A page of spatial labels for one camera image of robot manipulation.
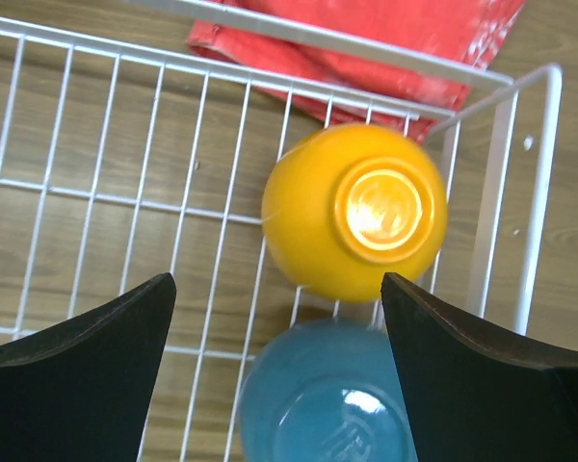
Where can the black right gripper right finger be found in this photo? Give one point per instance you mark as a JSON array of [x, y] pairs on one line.
[[476, 391]]

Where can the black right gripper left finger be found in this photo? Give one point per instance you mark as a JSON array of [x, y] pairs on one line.
[[80, 389]]

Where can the blue bowl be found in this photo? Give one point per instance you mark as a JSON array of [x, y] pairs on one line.
[[325, 390]]

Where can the yellow orange bowl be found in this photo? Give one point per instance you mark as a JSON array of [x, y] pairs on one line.
[[349, 204]]

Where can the red white folded towel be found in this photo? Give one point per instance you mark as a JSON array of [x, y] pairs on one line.
[[463, 32]]

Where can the white wire dish rack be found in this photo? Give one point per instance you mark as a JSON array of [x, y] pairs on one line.
[[121, 157]]

